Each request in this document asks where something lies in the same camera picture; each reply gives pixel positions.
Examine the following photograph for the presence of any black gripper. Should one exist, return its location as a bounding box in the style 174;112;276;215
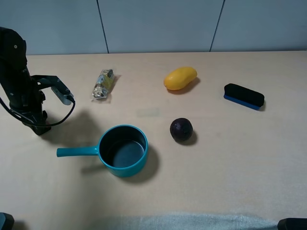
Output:
0;64;60;128

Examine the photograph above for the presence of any black gum box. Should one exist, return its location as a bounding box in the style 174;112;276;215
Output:
31;126;51;136

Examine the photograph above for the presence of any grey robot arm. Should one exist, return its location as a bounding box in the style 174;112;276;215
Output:
0;27;51;135

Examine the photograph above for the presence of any black object bottom left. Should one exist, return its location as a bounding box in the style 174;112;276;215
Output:
0;212;14;230

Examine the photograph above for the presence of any black object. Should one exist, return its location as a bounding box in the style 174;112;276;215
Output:
0;212;14;230
277;218;307;230

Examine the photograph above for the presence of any black object bottom right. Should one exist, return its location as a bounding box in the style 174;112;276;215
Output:
277;218;307;230

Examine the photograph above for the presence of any clear snack packet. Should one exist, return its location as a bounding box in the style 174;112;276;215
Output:
92;69;117;100

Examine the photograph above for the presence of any yellow mango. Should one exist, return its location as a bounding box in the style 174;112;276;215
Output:
164;67;197;91

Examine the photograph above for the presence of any dark avocado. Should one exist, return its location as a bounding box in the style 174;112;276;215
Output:
170;118;193;142

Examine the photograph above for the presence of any pale green towel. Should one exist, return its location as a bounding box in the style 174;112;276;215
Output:
88;213;278;230

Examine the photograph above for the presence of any black blue board eraser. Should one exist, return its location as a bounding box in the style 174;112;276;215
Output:
224;83;265;110

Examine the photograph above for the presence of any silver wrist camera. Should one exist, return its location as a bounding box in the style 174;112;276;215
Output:
51;80;74;105

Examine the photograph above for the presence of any black camera cable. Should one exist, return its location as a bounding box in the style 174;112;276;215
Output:
0;95;76;127

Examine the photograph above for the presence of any teal saucepan with handle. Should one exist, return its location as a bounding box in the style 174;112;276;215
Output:
57;125;149;177

